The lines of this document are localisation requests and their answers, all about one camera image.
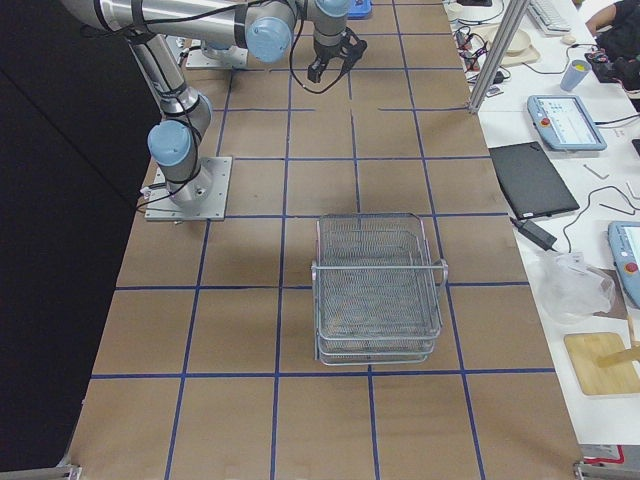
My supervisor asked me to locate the silver wire mesh shelf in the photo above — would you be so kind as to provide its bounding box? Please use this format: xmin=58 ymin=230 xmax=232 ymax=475
xmin=311 ymin=213 xmax=448 ymax=366

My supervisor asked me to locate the black laptop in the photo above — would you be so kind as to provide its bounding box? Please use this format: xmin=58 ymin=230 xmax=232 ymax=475
xmin=489 ymin=141 xmax=579 ymax=220

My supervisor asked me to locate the wooden cutting board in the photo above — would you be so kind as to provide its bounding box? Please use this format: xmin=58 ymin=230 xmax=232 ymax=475
xmin=564 ymin=332 xmax=639 ymax=396

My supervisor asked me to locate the black power adapter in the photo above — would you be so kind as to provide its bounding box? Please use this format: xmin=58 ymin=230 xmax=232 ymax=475
xmin=510 ymin=218 xmax=557 ymax=251

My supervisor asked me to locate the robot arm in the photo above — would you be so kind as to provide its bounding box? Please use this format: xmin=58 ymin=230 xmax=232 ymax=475
xmin=63 ymin=1 xmax=308 ymax=211
xmin=185 ymin=1 xmax=351 ymax=84

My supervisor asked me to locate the blue plastic tray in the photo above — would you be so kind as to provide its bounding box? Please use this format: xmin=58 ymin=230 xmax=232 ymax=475
xmin=348 ymin=0 xmax=372 ymax=20

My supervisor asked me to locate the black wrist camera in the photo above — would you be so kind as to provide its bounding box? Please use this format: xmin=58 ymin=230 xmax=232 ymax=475
xmin=342 ymin=28 xmax=368 ymax=71

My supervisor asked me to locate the blue cup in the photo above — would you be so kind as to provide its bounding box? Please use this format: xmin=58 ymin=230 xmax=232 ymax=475
xmin=560 ymin=59 xmax=591 ymax=92

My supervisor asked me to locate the clear plastic bag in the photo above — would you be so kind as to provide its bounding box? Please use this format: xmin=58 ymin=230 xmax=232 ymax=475
xmin=534 ymin=252 xmax=615 ymax=324

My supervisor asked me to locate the aluminium frame post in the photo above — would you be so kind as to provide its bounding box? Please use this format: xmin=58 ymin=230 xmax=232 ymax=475
xmin=468 ymin=0 xmax=528 ymax=114

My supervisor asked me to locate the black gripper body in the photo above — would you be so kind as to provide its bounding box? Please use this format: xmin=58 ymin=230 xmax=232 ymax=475
xmin=307 ymin=45 xmax=336 ymax=82

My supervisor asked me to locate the blue teach pendant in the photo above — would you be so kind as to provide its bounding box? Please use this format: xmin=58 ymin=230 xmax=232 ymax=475
xmin=607 ymin=221 xmax=640 ymax=309
xmin=526 ymin=95 xmax=607 ymax=151

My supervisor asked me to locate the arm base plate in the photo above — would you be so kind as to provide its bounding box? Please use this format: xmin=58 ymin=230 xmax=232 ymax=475
xmin=144 ymin=157 xmax=233 ymax=222

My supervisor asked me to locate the white keyboard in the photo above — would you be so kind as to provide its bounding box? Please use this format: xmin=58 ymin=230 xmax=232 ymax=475
xmin=527 ymin=0 xmax=571 ymax=36

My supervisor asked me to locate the grey power strip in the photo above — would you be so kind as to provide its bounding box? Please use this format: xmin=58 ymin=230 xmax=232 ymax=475
xmin=453 ymin=26 xmax=486 ymax=72

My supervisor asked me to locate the beige round plate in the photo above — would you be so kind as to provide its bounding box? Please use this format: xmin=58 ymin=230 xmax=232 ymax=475
xmin=471 ymin=25 xmax=540 ymax=67

